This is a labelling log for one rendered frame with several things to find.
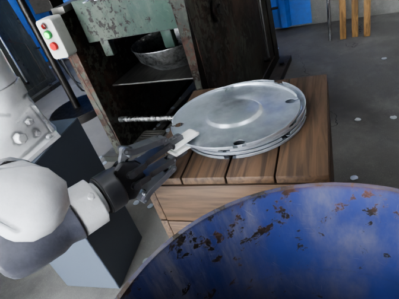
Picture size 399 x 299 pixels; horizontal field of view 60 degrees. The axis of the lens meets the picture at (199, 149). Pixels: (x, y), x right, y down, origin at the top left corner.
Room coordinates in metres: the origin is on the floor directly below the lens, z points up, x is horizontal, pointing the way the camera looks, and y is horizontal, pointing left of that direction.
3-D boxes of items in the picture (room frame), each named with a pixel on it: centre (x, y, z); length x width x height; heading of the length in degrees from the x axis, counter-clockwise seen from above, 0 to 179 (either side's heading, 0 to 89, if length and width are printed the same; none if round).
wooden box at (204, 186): (0.70, -0.12, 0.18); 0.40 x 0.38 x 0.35; 154
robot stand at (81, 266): (0.75, 0.38, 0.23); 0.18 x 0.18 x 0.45; 67
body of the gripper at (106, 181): (0.52, 0.16, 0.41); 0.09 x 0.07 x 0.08; 124
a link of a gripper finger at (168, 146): (0.56, 0.10, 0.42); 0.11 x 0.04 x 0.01; 123
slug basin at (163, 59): (1.41, -0.03, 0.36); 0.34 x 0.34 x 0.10
